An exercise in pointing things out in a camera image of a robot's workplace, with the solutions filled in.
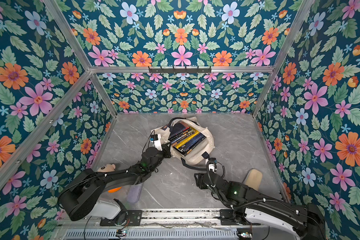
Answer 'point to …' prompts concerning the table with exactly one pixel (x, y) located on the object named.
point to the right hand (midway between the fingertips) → (198, 174)
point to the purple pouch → (134, 192)
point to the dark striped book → (178, 129)
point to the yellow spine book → (194, 133)
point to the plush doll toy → (108, 167)
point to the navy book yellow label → (186, 147)
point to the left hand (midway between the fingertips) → (173, 142)
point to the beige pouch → (253, 179)
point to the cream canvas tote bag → (196, 157)
